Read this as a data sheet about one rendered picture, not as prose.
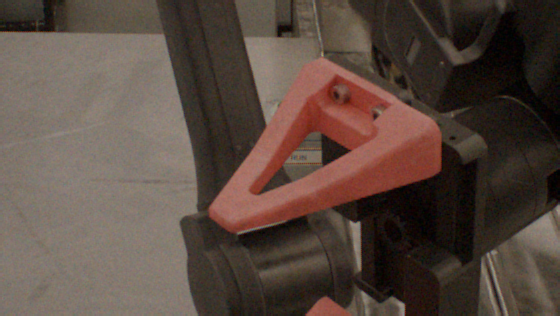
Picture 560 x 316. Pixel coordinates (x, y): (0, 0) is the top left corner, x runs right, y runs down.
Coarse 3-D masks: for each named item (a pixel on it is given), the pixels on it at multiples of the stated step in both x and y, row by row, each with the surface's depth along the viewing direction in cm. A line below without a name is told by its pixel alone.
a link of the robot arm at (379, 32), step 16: (352, 0) 60; (368, 0) 58; (384, 0) 57; (432, 0) 53; (448, 0) 53; (464, 0) 53; (480, 0) 54; (496, 0) 54; (368, 16) 59; (448, 16) 53; (464, 16) 53; (480, 16) 53; (384, 32) 58; (448, 32) 53; (464, 32) 53; (384, 48) 58; (464, 48) 53
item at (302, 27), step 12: (276, 0) 263; (288, 0) 216; (300, 0) 166; (276, 12) 264; (288, 12) 216; (300, 12) 163; (276, 24) 265; (288, 24) 210; (300, 24) 159; (276, 36) 266; (288, 36) 217; (300, 36) 156; (312, 36) 156
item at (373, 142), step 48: (288, 96) 44; (336, 96) 44; (384, 96) 43; (288, 144) 44; (336, 144) 47; (384, 144) 41; (432, 144) 41; (240, 192) 42; (288, 192) 41; (336, 192) 41; (384, 192) 48
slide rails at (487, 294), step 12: (372, 48) 145; (384, 60) 143; (384, 72) 140; (480, 276) 105; (480, 288) 104; (492, 288) 104; (480, 300) 102; (492, 300) 102; (480, 312) 101; (492, 312) 101
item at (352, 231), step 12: (312, 0) 155; (312, 12) 154; (312, 24) 154; (360, 60) 140; (348, 228) 111; (348, 240) 112; (360, 252) 106; (360, 264) 105; (360, 300) 102; (372, 300) 100; (396, 300) 100; (360, 312) 102; (372, 312) 99; (384, 312) 99; (396, 312) 99
